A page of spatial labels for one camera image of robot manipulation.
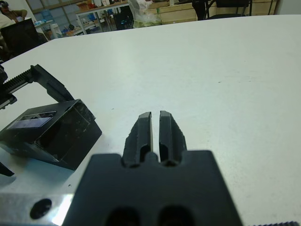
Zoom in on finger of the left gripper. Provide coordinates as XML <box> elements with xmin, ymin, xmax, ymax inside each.
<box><xmin>0</xmin><ymin>161</ymin><xmax>16</xmax><ymax>178</ymax></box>

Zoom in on black monitor panel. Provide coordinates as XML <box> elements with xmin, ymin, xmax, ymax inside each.
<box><xmin>0</xmin><ymin>18</ymin><xmax>40</xmax><ymax>57</ymax></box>

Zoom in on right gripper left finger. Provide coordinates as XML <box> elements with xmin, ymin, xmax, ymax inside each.
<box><xmin>121</xmin><ymin>111</ymin><xmax>155</xmax><ymax>168</ymax></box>

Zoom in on black box lid with window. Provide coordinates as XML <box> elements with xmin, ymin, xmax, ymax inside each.
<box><xmin>0</xmin><ymin>98</ymin><xmax>103</xmax><ymax>170</ymax></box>

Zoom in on wooden pallet stack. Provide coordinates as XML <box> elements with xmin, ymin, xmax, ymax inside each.
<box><xmin>150</xmin><ymin>0</ymin><xmax>198</xmax><ymax>24</ymax></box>

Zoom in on seated person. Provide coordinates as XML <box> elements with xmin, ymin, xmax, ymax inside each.
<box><xmin>0</xmin><ymin>0</ymin><xmax>28</xmax><ymax>31</ymax></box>

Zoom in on blue storage boxes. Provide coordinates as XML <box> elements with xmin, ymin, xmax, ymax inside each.
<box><xmin>33</xmin><ymin>9</ymin><xmax>54</xmax><ymax>26</ymax></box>

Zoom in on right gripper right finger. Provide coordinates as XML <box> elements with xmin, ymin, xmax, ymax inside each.
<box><xmin>158</xmin><ymin>110</ymin><xmax>189</xmax><ymax>166</ymax></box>

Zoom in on crumpled plastic bag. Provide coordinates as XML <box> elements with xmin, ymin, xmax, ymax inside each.
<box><xmin>128</xmin><ymin>0</ymin><xmax>163</xmax><ymax>27</ymax></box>

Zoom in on white frame work table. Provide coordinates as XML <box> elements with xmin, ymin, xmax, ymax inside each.
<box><xmin>75</xmin><ymin>3</ymin><xmax>131</xmax><ymax>36</ymax></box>

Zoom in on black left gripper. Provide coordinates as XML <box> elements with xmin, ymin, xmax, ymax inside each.
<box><xmin>0</xmin><ymin>64</ymin><xmax>74</xmax><ymax>110</ymax></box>

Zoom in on black metal chair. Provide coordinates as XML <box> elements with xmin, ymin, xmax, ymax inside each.
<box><xmin>191</xmin><ymin>0</ymin><xmax>253</xmax><ymax>21</ymax></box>

